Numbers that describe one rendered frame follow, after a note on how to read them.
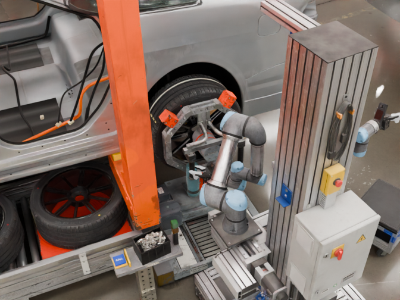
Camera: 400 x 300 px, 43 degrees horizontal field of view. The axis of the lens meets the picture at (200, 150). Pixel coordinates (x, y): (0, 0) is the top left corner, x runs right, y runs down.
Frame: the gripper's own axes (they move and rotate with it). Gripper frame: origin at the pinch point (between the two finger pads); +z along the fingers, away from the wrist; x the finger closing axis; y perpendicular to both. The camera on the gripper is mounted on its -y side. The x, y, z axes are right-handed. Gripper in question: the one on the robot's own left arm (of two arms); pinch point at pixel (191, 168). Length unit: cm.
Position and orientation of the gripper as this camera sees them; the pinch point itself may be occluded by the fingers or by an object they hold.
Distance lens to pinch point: 319.5
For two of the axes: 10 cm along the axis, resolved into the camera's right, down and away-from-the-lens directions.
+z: -9.2, -2.4, 3.0
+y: 0.2, 7.6, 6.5
